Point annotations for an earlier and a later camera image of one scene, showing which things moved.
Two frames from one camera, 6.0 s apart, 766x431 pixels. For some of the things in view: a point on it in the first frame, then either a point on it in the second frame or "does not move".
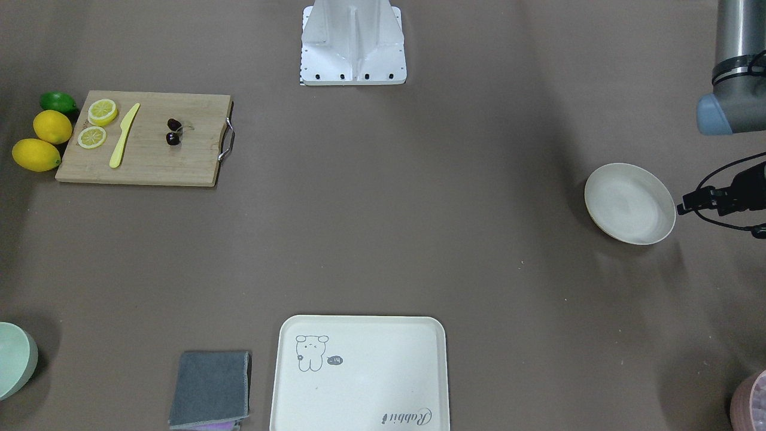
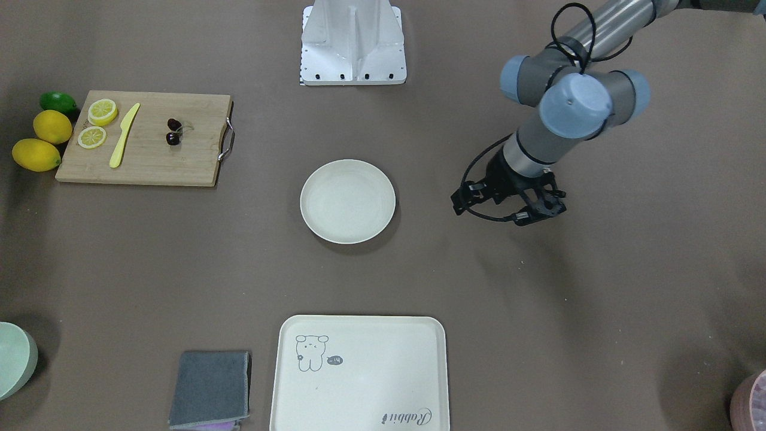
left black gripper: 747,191 to 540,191
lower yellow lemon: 36,155 does not move
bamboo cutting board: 146,138 does not move
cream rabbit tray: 361,373 does not move
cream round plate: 631,203 to 347,202
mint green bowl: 18,357 does not move
